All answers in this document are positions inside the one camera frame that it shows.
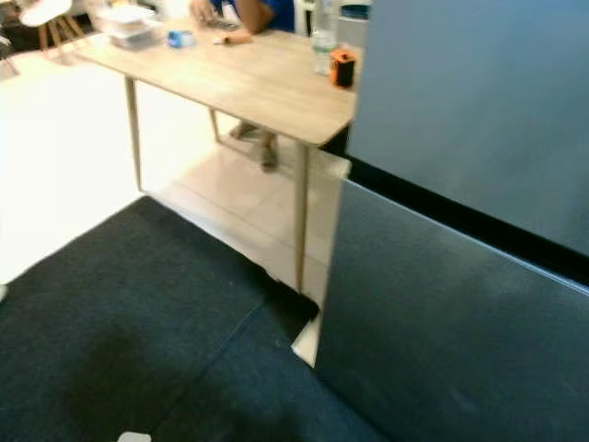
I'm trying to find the seated person right hand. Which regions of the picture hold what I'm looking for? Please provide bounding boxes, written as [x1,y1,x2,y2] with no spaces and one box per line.
[191,0,224,27]

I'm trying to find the seated person left hand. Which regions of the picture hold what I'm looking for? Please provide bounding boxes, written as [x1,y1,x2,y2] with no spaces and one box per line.
[214,30,254,46]

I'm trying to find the clear storage container white lid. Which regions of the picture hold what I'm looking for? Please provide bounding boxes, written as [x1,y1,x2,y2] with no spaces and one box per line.
[92,4,163,50]

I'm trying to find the fridge cabinet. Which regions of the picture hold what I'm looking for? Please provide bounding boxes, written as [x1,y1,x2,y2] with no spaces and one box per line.
[290,0,589,367]

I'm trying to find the blue kitchen timer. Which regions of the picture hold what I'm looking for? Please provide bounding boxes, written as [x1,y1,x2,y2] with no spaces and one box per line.
[167,29,195,50]

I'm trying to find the light wooden table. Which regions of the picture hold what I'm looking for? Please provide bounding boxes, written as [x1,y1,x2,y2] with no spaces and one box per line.
[74,9,364,296]

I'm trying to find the seated person blue shirt torso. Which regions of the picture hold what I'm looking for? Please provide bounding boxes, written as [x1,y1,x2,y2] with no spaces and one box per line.
[262,0,297,33]

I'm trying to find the clear water bottle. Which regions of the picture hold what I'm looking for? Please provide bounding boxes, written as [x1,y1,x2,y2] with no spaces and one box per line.
[312,0,338,76]

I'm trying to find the seated person right lower leg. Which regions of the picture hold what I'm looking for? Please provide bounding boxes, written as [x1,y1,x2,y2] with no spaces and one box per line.
[228,120,263,142]

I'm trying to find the seated person leg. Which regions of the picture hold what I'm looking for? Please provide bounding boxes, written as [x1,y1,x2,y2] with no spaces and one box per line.
[228,120,263,142]
[258,129,282,174]

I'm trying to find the orange and black device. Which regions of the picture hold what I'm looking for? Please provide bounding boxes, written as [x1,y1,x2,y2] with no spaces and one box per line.
[329,48,358,90]

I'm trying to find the seated person left lower leg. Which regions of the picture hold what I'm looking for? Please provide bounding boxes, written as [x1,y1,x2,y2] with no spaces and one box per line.
[258,129,282,174]

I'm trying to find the white chair wooden legs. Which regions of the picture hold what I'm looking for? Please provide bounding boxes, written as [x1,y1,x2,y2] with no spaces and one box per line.
[18,0,76,53]

